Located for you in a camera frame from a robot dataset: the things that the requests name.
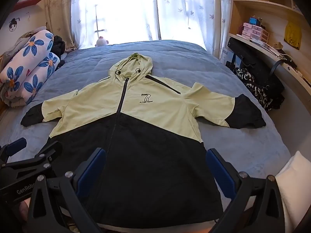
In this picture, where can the pink plush toy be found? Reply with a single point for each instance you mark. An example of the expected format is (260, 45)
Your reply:
(101, 41)

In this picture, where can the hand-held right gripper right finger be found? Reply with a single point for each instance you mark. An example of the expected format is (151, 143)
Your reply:
(220, 172)

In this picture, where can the red wall shelf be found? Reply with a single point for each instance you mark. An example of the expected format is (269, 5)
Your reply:
(28, 3)

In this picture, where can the rolled blue floral blanket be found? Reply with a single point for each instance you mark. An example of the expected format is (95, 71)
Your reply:
(26, 60)

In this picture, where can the beige curtain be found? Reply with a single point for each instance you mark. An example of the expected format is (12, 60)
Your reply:
(58, 12)

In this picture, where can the yellow and black hooded jacket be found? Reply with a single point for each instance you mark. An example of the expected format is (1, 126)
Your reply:
(145, 138)

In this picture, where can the long black bag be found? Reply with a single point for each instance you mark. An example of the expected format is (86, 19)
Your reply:
(257, 65)

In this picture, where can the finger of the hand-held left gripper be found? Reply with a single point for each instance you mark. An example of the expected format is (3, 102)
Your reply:
(15, 144)
(49, 151)

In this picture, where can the pink drawer organizer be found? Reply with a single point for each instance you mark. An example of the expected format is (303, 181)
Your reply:
(255, 32)

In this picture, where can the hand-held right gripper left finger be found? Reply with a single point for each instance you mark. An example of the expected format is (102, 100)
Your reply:
(91, 172)

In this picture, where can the grey garment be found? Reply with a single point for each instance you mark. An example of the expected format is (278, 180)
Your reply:
(21, 41)

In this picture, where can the wooden bookshelf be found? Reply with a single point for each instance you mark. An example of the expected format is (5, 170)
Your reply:
(264, 4)

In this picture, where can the blue-grey fleece bed blanket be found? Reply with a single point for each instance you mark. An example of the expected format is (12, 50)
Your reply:
(194, 60)

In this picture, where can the black and white patterned cloth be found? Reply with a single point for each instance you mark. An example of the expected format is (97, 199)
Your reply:
(255, 88)

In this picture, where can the dark clothes pile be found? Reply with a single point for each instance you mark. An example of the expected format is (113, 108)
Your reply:
(59, 45)

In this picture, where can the white leaf print curtain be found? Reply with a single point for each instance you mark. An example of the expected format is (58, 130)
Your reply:
(192, 12)

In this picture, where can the white and blue box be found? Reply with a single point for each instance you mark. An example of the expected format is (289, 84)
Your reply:
(226, 53)

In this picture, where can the yellow hanging cloth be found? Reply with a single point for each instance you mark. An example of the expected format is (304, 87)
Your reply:
(292, 35)

